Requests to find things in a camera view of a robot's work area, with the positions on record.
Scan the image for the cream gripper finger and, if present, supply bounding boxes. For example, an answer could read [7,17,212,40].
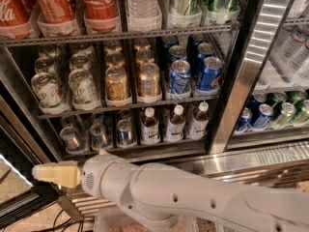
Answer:
[32,160,81,189]

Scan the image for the redbull can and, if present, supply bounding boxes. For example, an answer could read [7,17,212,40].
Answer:
[117,119,136,148]
[90,123,111,151]
[60,127,88,155]

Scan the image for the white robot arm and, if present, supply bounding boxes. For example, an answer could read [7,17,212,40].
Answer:
[32,152,309,232]

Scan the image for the front left white-green can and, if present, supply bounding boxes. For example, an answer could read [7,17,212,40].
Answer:
[31,72,67,108]

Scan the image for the white-green can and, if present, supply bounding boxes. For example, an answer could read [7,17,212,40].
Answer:
[69,69,99,110]
[31,72,67,108]

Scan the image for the front left gold can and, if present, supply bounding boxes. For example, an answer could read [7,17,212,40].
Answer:
[105,66,129,101]

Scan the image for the gold can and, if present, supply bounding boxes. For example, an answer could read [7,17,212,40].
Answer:
[105,66,129,101]
[138,63,160,97]

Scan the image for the front right gold can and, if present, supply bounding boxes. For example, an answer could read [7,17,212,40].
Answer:
[138,63,160,97]

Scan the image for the front left pepsi can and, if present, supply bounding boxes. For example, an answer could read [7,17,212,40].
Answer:
[167,60,191,95]

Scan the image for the pepsi can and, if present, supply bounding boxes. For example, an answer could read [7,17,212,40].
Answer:
[167,60,191,95]
[195,56,222,91]

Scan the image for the coca-cola can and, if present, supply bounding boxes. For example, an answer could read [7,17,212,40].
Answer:
[0,0,30,39]
[36,0,75,24]
[83,0,118,33]

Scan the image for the coca-cola can centre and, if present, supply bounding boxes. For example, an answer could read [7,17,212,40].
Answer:
[83,0,118,33]

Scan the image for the coca-cola can far left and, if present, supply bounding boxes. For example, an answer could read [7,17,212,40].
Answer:
[0,0,30,39]

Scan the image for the front right pepsi can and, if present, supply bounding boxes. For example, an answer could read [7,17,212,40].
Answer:
[195,56,222,91]

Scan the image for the blue can compartment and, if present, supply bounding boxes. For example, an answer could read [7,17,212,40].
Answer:
[250,103,273,129]
[236,107,252,131]

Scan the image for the green can right compartment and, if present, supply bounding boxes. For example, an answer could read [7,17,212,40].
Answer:
[272,102,296,129]

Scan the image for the left tea bottle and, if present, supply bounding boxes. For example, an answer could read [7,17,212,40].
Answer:
[141,107,160,145]

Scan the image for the tea bottle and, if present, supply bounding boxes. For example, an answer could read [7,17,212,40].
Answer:
[164,104,185,142]
[186,101,209,139]
[141,107,160,145]

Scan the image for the middle tea bottle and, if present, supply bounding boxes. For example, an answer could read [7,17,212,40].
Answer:
[164,104,185,142]

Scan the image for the right tea bottle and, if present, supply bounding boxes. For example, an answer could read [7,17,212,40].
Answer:
[186,101,209,139]

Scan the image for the clear water bottle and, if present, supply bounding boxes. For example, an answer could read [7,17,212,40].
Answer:
[127,0,157,18]

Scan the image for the black floor cables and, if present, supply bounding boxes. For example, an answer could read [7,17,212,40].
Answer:
[32,209,95,232]

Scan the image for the fridge door frame post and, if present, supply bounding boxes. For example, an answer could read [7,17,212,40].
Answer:
[205,0,294,155]

